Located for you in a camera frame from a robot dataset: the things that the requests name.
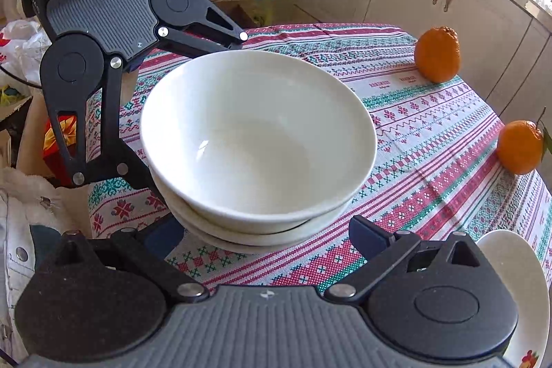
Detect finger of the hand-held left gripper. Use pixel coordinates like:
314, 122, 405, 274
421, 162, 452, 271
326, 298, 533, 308
156, 0, 249, 59
43, 56, 161, 201

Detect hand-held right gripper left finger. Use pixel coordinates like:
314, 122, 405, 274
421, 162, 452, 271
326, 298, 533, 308
39, 219, 212, 304

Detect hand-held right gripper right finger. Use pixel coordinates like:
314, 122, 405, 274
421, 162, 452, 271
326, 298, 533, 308
323, 215, 493, 302

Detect white ceramic bowl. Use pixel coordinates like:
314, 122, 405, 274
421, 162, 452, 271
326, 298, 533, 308
151, 172, 359, 237
139, 49, 378, 224
168, 200, 351, 255

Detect white plate with flower print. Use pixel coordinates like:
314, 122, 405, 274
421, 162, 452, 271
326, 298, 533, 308
476, 229, 550, 368

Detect brown cardboard box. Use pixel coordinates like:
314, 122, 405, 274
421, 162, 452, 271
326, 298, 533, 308
220, 0, 277, 28

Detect yellow plastic bag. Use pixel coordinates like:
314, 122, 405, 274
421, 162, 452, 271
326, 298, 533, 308
239, 0, 277, 27

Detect red printed carton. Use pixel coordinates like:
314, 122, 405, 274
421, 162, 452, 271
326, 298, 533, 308
42, 113, 80, 183

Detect white plastic bag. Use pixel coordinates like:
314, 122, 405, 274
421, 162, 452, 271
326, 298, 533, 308
0, 19, 52, 86

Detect patterned red green tablecloth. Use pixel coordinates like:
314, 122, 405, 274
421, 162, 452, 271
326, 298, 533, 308
86, 22, 552, 295

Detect person's white jacket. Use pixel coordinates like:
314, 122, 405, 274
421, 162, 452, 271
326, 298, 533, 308
0, 167, 93, 364

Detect orange with leaf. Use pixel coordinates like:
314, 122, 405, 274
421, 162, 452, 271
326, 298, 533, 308
496, 107, 552, 176

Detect orange with bumpy top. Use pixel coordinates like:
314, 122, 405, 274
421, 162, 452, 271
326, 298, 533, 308
414, 26, 461, 83

